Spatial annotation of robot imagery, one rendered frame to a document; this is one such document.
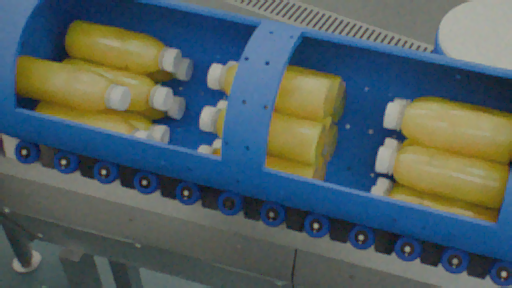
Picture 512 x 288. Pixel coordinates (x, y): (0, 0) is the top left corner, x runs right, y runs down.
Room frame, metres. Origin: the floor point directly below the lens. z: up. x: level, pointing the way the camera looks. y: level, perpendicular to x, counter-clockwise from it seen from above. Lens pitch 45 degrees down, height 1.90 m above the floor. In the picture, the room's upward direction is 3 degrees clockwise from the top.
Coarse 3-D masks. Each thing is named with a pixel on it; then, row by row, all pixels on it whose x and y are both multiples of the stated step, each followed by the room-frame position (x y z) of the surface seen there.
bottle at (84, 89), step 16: (32, 64) 0.88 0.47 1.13; (48, 64) 0.88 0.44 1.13; (64, 64) 0.89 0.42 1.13; (16, 80) 0.86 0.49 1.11; (32, 80) 0.86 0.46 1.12; (48, 80) 0.85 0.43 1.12; (64, 80) 0.85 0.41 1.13; (80, 80) 0.85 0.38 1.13; (96, 80) 0.85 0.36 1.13; (32, 96) 0.85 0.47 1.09; (48, 96) 0.84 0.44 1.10; (64, 96) 0.84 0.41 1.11; (80, 96) 0.83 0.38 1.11; (96, 96) 0.83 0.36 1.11
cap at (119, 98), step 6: (114, 90) 0.85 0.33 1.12; (120, 90) 0.85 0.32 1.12; (126, 90) 0.85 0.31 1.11; (114, 96) 0.84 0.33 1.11; (120, 96) 0.84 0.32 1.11; (126, 96) 0.85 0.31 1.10; (114, 102) 0.83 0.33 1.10; (120, 102) 0.83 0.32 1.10; (126, 102) 0.85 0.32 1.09; (114, 108) 0.83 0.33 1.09; (120, 108) 0.83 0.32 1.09
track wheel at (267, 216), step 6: (264, 204) 0.74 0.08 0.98; (270, 204) 0.74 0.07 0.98; (276, 204) 0.74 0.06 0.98; (264, 210) 0.73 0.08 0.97; (270, 210) 0.73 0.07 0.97; (276, 210) 0.73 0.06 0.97; (282, 210) 0.73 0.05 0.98; (264, 216) 0.73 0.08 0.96; (270, 216) 0.73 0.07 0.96; (276, 216) 0.73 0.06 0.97; (282, 216) 0.72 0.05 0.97; (264, 222) 0.72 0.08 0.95; (270, 222) 0.72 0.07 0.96; (276, 222) 0.72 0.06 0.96; (282, 222) 0.72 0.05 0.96
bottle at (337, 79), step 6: (288, 66) 0.90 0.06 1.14; (294, 66) 0.90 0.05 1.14; (300, 66) 0.91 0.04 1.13; (306, 72) 0.88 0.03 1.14; (312, 72) 0.89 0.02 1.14; (318, 72) 0.89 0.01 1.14; (324, 72) 0.89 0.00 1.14; (336, 78) 0.87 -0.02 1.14; (342, 78) 0.89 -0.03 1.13; (336, 84) 0.86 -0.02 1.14; (342, 84) 0.89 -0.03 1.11; (336, 90) 0.85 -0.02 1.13; (342, 90) 0.89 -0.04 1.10; (336, 96) 0.87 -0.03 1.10; (336, 102) 0.87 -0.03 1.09; (330, 108) 0.84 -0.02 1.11; (336, 108) 0.86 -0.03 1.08; (330, 114) 0.84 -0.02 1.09
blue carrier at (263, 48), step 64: (0, 0) 0.91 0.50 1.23; (64, 0) 1.05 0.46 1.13; (128, 0) 1.03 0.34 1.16; (0, 64) 0.83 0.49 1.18; (256, 64) 0.80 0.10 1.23; (320, 64) 0.96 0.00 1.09; (384, 64) 0.93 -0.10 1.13; (448, 64) 0.83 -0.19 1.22; (0, 128) 0.81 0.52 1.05; (64, 128) 0.77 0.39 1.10; (192, 128) 0.92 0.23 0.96; (256, 128) 0.72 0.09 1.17; (384, 128) 0.90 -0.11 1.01; (256, 192) 0.70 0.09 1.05; (320, 192) 0.67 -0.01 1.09
